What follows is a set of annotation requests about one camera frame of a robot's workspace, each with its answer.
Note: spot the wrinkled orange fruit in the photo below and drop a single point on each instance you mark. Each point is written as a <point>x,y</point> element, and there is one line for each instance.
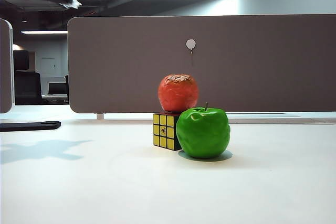
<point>178,95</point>

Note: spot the green apple with stem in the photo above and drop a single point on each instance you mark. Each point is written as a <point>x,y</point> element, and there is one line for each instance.
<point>202,134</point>

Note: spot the Rubik's cube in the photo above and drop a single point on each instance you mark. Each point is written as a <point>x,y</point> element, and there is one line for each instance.
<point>162,132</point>

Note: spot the short ceiling light strip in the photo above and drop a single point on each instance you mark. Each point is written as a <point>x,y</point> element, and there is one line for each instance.
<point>44,32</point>

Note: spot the black office chair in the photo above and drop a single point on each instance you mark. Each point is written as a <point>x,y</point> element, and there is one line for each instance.
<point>26,87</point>

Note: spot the black background monitor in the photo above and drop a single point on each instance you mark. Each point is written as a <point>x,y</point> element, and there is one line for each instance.
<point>57,89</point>

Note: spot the white divider support foot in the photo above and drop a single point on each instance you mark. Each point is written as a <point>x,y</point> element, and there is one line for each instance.
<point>100,116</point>

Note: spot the white hexagonal pin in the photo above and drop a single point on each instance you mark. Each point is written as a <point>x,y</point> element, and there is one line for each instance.
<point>190,44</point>

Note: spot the flat black desk bracket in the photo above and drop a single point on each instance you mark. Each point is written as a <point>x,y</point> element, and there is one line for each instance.
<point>26,126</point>

